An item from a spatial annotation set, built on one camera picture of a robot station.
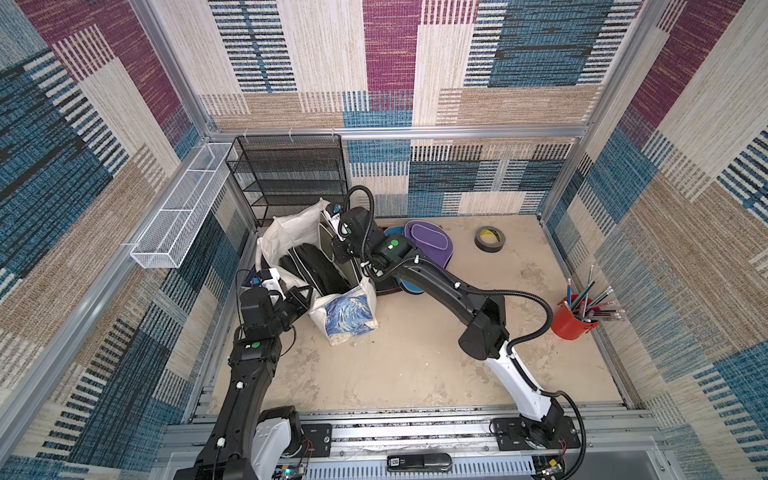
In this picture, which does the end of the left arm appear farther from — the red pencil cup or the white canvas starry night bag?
the red pencil cup

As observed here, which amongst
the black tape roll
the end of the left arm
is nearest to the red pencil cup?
the black tape roll

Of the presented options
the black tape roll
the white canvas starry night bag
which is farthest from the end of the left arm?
the black tape roll

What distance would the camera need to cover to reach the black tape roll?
1136 millimetres

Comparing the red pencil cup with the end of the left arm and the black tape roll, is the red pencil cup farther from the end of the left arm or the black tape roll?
the end of the left arm

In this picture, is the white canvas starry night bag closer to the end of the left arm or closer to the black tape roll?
the end of the left arm
